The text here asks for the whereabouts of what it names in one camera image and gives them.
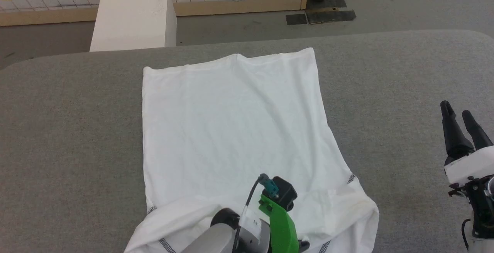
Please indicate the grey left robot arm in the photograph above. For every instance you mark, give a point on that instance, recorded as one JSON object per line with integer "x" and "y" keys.
{"x": 216, "y": 237}

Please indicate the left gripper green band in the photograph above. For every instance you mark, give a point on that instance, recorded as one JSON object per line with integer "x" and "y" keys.
{"x": 281, "y": 226}

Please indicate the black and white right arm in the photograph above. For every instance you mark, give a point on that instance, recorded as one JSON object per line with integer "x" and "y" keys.
{"x": 482, "y": 206}

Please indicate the white garment with grey stitching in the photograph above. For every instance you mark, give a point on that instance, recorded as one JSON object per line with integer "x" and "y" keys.
{"x": 231, "y": 129}

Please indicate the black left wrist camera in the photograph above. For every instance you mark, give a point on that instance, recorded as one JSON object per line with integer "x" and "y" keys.
{"x": 285, "y": 193}

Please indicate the white rectangular box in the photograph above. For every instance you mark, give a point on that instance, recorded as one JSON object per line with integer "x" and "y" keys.
{"x": 131, "y": 17}

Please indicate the black floor plates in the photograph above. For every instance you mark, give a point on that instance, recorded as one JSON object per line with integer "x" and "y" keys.
{"x": 328, "y": 14}

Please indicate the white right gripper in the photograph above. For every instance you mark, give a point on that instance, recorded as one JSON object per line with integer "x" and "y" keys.
{"x": 471, "y": 166}

